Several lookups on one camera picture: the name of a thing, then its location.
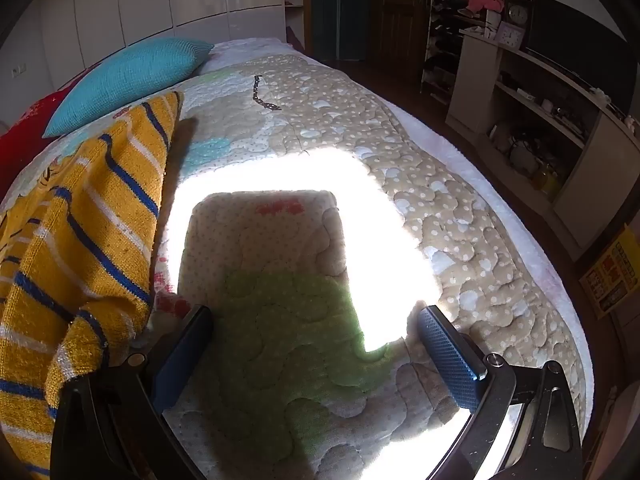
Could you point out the black shoe rack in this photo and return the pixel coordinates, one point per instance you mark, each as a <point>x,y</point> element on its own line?
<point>445,35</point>

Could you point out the beige shelf unit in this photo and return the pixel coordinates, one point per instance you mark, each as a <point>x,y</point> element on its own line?
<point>470,85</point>

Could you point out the brown mantel clock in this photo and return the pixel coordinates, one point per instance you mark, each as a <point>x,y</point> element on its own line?
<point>516,10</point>

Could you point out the yellow jar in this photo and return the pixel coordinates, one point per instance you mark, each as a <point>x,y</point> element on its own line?
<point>545,177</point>

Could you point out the yellow printed box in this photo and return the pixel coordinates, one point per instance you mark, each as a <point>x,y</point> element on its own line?
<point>612,275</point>

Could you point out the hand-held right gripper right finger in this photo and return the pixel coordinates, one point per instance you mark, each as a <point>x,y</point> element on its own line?
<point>450,355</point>

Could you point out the small white clock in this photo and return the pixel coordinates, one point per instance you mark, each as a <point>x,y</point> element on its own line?
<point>511,35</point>

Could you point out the white wall socket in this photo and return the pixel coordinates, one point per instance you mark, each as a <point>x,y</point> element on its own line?
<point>18,70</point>

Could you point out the red pillow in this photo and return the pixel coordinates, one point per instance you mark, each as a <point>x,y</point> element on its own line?
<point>20,145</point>

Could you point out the patterned quilted bedspread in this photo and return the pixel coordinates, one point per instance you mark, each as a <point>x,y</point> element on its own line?
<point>450,200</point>

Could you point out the black television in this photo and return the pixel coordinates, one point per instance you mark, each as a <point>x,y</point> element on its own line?
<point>565,35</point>

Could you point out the brown wooden door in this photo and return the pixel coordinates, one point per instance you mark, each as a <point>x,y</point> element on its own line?
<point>400,5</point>

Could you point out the teal knit pillow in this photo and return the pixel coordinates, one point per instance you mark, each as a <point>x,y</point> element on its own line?
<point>125,77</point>

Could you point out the yellow striped towel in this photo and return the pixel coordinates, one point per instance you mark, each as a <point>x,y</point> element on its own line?
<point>75,240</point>

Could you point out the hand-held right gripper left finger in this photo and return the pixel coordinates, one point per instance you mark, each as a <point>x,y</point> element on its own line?
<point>175,365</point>

